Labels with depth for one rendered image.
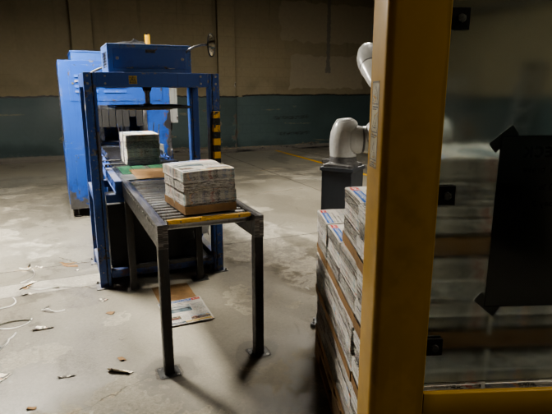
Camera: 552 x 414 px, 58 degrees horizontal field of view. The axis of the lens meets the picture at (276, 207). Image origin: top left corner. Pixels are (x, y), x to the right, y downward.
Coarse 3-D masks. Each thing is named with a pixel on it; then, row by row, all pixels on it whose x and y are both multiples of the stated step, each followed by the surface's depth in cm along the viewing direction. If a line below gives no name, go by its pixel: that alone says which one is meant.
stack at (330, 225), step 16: (320, 224) 248; (336, 224) 229; (320, 240) 251; (336, 240) 209; (336, 256) 213; (320, 272) 250; (336, 272) 210; (352, 272) 181; (320, 288) 253; (352, 288) 182; (320, 304) 257; (336, 304) 209; (352, 304) 181; (320, 320) 259; (336, 320) 214; (320, 336) 257; (352, 336) 181; (320, 352) 254; (336, 352) 214; (352, 352) 182; (320, 368) 258; (336, 368) 212; (352, 368) 181; (336, 384) 216; (336, 400) 213; (352, 400) 183
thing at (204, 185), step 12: (180, 168) 260; (192, 168) 260; (204, 168) 259; (216, 168) 259; (228, 168) 261; (180, 180) 254; (192, 180) 253; (204, 180) 256; (216, 180) 258; (228, 180) 262; (180, 192) 259; (192, 192) 253; (204, 192) 256; (216, 192) 260; (228, 192) 263; (192, 204) 255; (204, 204) 258
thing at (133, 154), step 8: (120, 136) 448; (128, 136) 422; (136, 136) 425; (144, 136) 428; (152, 136) 430; (128, 144) 424; (136, 144) 427; (144, 144) 430; (152, 144) 432; (128, 152) 426; (136, 152) 429; (144, 152) 431; (152, 152) 434; (128, 160) 427; (136, 160) 430; (144, 160) 432; (152, 160) 435
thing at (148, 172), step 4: (148, 168) 408; (152, 168) 408; (156, 168) 408; (160, 168) 408; (132, 172) 388; (136, 172) 388; (140, 172) 388; (144, 172) 388; (148, 172) 388; (152, 172) 388; (156, 172) 388; (160, 172) 388; (136, 176) 373; (140, 176) 373; (144, 176) 373; (148, 176) 373; (152, 176) 373; (156, 176) 373; (160, 176) 373
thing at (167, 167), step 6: (174, 162) 284; (180, 162) 283; (186, 162) 282; (192, 162) 282; (198, 162) 282; (204, 162) 282; (210, 162) 282; (216, 162) 283; (168, 168) 271; (168, 174) 272; (168, 180) 275; (168, 186) 278; (168, 192) 280
